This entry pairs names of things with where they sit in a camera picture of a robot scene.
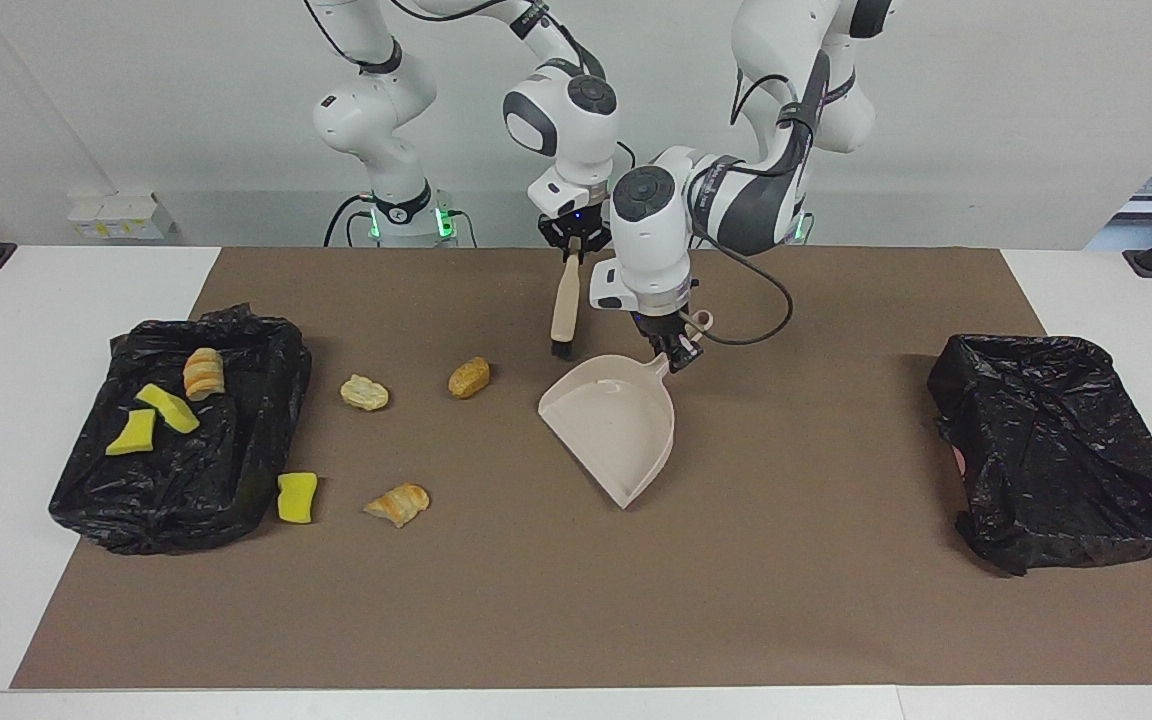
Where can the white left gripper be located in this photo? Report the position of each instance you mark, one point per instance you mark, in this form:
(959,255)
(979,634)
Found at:
(641,288)

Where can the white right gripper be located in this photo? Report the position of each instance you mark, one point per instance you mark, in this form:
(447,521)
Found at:
(566,192)

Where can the beige hand brush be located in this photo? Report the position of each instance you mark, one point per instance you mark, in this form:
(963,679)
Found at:
(566,305)

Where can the beige plastic dustpan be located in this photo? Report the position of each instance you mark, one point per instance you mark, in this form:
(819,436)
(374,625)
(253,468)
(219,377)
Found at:
(616,420)

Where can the pale pastry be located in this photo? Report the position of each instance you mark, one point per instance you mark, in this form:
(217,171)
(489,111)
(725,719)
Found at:
(364,393)

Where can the striped croissant bread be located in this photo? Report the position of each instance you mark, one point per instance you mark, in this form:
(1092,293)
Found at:
(398,504)
(204,374)

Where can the notched yellow sponge piece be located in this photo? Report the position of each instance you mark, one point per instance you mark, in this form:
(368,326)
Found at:
(171,410)

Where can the small yellow sponge piece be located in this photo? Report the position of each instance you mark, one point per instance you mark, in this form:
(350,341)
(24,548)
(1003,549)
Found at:
(133,435)

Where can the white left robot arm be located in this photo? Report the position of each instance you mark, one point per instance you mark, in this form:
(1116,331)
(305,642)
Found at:
(646,230)

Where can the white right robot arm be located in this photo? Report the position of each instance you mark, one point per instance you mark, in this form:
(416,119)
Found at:
(376,100)

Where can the black bag lined bin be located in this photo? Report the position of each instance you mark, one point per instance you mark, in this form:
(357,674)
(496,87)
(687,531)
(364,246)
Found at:
(186,490)
(1056,450)

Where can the golden brown bread roll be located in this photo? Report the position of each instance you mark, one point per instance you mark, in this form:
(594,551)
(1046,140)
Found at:
(469,378)

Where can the brown table mat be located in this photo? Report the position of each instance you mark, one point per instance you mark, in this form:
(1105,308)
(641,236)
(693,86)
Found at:
(836,600)

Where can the white power strip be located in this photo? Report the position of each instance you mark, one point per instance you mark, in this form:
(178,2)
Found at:
(121,215)

